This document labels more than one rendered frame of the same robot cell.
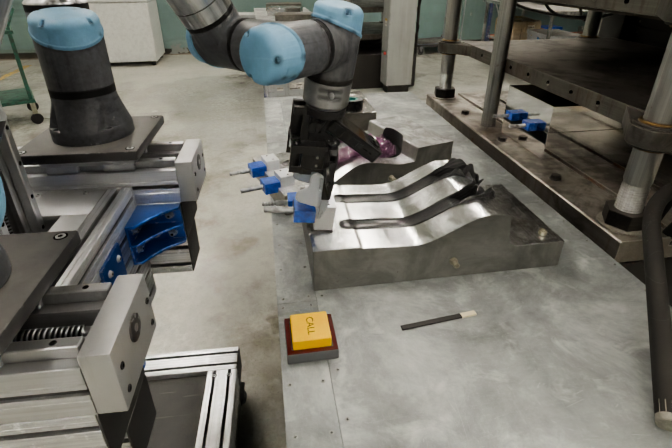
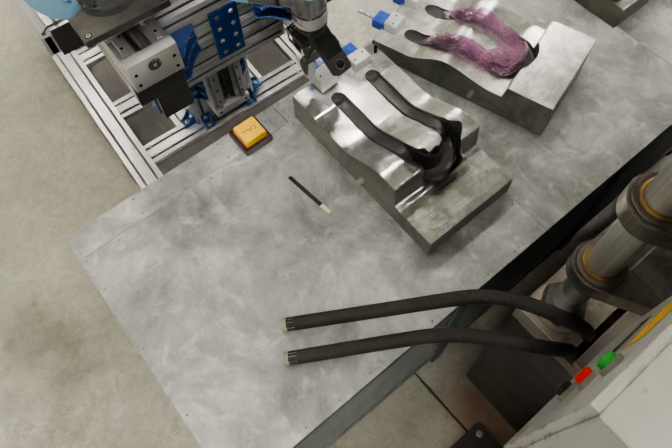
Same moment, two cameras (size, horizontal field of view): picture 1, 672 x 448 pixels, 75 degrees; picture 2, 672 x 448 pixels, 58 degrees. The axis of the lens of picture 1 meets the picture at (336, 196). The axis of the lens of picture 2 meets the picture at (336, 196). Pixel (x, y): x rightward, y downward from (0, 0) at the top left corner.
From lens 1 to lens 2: 1.16 m
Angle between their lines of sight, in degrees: 53
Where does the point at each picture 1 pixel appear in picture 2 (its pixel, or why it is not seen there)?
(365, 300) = (304, 148)
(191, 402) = not seen: hidden behind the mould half
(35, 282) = (128, 19)
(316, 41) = not seen: outside the picture
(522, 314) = (346, 240)
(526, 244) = (406, 218)
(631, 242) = (526, 316)
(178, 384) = not seen: hidden behind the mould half
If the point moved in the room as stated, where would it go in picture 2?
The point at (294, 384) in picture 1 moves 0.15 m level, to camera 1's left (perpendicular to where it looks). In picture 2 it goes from (219, 145) to (195, 104)
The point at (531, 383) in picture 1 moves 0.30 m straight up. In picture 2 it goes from (283, 256) to (267, 193)
